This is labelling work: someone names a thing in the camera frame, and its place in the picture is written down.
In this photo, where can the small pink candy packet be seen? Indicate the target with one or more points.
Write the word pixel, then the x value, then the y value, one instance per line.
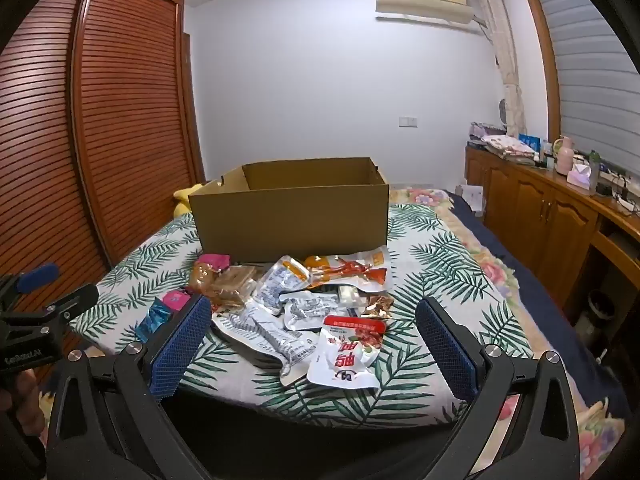
pixel 176 300

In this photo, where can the small silver printed packet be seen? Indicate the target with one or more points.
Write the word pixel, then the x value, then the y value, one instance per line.
pixel 310 310

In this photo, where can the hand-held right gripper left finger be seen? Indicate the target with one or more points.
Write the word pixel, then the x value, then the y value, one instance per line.
pixel 180 345

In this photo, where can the small white snack packet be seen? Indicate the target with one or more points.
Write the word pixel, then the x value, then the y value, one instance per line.
pixel 352 294

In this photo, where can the white paper bag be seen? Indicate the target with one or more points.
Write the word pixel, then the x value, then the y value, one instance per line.
pixel 472 200

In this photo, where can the stack of folded cloths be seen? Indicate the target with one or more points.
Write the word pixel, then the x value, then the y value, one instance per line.
pixel 505 146

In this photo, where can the cream curtain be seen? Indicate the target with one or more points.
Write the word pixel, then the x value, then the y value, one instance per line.
pixel 507 60

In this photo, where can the grey window blind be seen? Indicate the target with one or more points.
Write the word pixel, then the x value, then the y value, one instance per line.
pixel 590 70

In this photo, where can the brown cardboard box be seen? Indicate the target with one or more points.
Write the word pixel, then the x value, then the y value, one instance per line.
pixel 290 220

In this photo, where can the white power strip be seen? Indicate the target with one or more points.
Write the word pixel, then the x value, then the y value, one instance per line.
pixel 625 200

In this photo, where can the person's left hand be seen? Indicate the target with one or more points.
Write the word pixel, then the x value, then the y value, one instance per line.
pixel 31 400

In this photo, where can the wall air conditioner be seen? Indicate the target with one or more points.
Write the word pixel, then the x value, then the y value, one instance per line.
pixel 425 0

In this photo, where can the yellow plush toy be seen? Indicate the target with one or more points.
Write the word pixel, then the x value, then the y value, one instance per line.
pixel 183 201

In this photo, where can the white wall switch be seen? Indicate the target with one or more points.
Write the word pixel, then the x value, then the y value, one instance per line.
pixel 408 121

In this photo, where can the floral quilt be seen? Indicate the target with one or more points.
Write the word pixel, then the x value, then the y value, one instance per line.
pixel 500 270

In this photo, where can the small white fan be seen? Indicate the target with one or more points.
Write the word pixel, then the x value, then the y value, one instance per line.
pixel 501 112

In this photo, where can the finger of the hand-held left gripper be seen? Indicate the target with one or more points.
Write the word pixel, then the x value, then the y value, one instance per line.
pixel 37 276
pixel 75 302

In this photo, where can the green bottle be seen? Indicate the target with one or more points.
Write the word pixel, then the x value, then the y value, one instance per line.
pixel 594 160

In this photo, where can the silver packet with orange corner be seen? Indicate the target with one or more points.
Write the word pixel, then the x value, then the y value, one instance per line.
pixel 280 280

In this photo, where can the blue candy packet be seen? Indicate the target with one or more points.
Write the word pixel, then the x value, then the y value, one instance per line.
pixel 154 321

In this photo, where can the long silver printed packet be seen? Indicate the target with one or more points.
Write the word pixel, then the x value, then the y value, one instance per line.
pixel 270 340

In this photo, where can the pink thermos jug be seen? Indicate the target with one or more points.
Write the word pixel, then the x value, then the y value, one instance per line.
pixel 564 157

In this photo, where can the brown shiny snack packet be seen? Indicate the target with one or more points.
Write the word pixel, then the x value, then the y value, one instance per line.
pixel 377 306

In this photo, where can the leaf print blanket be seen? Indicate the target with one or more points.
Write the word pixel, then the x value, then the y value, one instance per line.
pixel 435 270

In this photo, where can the navy bed sheet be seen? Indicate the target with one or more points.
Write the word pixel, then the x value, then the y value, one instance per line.
pixel 545 300

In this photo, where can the louvered wooden wardrobe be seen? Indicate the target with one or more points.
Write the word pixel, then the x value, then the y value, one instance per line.
pixel 100 135

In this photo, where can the orange clear snack packet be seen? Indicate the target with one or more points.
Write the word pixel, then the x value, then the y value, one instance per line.
pixel 350 266

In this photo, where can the wooden cabinet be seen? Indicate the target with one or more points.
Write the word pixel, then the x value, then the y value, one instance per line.
pixel 540 215

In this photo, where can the pink tissue box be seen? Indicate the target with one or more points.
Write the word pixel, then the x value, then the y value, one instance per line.
pixel 582 179

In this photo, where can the pink snack packet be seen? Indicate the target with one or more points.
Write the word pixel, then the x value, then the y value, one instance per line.
pixel 214 261

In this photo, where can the blue boxes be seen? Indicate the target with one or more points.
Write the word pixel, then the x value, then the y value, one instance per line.
pixel 530 142

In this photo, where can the red and white snack packet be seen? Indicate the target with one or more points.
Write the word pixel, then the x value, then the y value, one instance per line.
pixel 345 355

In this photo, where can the clear brown cake packet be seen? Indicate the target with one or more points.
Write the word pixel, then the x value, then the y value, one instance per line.
pixel 227 285

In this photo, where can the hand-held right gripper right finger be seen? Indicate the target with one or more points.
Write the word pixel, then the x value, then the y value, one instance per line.
pixel 445 355

